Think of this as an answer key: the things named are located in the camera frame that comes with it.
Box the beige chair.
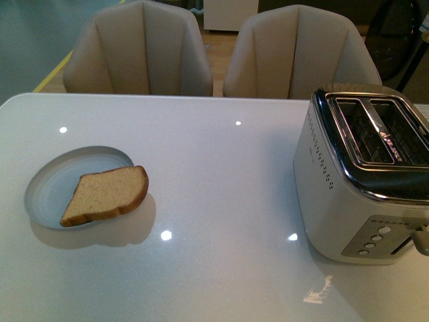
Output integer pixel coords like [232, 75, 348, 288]
[63, 1, 213, 97]
[223, 5, 381, 99]

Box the slice of bread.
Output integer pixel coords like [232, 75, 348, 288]
[60, 166, 149, 227]

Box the white cabinet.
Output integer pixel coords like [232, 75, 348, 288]
[204, 0, 259, 32]

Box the white and chrome toaster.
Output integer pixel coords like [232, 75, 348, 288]
[293, 84, 428, 265]

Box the beige left chair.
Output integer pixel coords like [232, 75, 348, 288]
[63, 1, 213, 97]

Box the beige right chair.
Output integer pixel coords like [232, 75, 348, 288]
[223, 5, 381, 99]

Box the light blue round plate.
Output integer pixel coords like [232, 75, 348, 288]
[24, 146, 133, 229]

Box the dark washing machine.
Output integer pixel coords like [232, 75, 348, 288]
[365, 1, 428, 91]

